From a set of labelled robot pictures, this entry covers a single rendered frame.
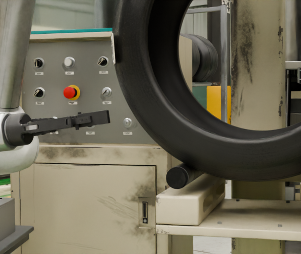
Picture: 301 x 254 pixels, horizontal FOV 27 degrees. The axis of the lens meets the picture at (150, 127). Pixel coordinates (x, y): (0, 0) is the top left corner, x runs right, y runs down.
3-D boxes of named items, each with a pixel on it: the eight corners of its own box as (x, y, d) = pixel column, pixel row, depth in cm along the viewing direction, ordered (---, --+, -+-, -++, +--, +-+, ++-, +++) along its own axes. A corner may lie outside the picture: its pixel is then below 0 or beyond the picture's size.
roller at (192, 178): (195, 157, 160) (209, 147, 159) (204, 172, 160) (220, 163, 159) (161, 174, 127) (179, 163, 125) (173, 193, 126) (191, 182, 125)
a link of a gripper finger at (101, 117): (78, 114, 142) (77, 114, 142) (107, 110, 141) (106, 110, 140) (80, 127, 142) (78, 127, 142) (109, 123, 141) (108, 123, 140)
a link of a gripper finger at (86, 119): (70, 118, 142) (65, 119, 139) (91, 115, 141) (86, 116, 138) (71, 125, 142) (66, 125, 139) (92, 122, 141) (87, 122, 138)
